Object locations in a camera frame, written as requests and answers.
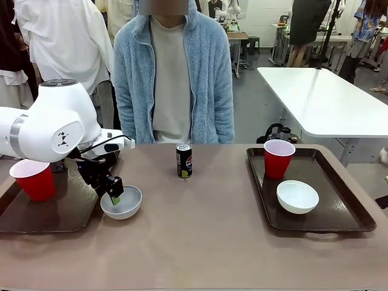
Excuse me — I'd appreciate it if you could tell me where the white table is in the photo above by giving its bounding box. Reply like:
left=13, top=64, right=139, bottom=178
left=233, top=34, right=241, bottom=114
left=256, top=67, right=388, bottom=168

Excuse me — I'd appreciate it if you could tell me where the thin black cable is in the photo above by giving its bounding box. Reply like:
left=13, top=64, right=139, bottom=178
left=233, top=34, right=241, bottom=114
left=68, top=135, right=127, bottom=164

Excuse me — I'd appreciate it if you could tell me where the person in patterned blue shirt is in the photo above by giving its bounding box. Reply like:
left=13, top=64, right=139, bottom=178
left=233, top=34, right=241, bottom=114
left=337, top=0, right=388, bottom=86

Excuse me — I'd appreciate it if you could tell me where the person in black skirt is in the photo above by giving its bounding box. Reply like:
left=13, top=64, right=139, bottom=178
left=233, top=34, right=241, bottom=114
left=286, top=0, right=333, bottom=69

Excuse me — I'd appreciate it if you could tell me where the black bag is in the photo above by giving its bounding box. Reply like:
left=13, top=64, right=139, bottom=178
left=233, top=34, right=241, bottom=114
left=256, top=122, right=301, bottom=145

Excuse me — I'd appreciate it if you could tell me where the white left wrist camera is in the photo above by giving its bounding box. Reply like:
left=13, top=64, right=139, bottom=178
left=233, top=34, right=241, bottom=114
left=119, top=136, right=136, bottom=150

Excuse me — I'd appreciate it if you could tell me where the person in blue fleece jacket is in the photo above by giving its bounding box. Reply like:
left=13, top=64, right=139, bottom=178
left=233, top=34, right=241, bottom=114
left=113, top=0, right=236, bottom=145

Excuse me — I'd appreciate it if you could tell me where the person in dark maroon clothes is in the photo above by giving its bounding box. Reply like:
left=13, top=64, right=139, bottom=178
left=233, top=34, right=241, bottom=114
left=0, top=0, right=39, bottom=110

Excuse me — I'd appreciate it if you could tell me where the person in white coat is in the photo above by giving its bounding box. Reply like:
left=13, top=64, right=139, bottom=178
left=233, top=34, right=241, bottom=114
left=13, top=0, right=115, bottom=95

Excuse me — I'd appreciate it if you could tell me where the brown plastic tray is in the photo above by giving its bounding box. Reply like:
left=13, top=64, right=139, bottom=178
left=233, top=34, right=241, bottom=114
left=0, top=150, right=121, bottom=234
left=246, top=147, right=378, bottom=234

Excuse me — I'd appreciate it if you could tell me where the brown topped small desk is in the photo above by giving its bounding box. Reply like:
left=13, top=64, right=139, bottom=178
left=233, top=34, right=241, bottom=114
left=226, top=31, right=261, bottom=79

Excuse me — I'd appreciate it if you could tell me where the white bowl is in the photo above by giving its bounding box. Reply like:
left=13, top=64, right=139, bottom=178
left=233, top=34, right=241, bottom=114
left=276, top=179, right=320, bottom=215
left=100, top=184, right=143, bottom=221

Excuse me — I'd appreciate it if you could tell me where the white lab desk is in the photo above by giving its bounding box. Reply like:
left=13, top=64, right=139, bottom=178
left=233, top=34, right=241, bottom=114
left=270, top=22, right=353, bottom=67

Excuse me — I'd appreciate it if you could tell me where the black Pepsi can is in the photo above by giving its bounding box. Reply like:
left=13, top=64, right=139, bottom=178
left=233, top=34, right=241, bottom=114
left=175, top=142, right=193, bottom=179

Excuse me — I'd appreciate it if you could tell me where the black tripod stand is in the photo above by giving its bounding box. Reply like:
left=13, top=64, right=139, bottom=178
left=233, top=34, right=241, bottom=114
left=315, top=0, right=347, bottom=70

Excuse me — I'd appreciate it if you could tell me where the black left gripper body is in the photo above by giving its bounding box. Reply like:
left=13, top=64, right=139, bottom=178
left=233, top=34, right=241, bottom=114
left=76, top=156, right=112, bottom=196

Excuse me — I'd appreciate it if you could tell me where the red plastic cup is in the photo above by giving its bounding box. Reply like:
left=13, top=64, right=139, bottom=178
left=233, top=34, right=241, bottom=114
left=8, top=159, right=58, bottom=202
left=263, top=139, right=296, bottom=181

